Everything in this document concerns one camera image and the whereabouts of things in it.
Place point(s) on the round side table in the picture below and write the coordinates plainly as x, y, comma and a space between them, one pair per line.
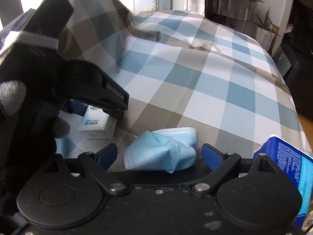
232, 13

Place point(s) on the black box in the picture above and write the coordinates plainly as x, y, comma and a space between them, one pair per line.
162, 178

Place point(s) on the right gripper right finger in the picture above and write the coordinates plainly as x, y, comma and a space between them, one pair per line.
223, 168

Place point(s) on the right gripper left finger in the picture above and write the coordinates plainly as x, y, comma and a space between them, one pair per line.
96, 165

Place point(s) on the black leather sofa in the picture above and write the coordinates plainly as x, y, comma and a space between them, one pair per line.
296, 54

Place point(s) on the white potted plant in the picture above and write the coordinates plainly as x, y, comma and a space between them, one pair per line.
266, 31

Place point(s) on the blue Tempo tissue pack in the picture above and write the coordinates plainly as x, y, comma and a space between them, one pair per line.
296, 164

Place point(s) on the small white tissue box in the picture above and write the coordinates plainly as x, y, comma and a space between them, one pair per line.
96, 124

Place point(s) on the checkered blue beige tablecloth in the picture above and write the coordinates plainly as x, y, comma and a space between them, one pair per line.
182, 70

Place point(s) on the black gloved left hand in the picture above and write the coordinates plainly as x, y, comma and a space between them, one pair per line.
24, 119

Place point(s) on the blue face mask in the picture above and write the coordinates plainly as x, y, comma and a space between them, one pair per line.
169, 149

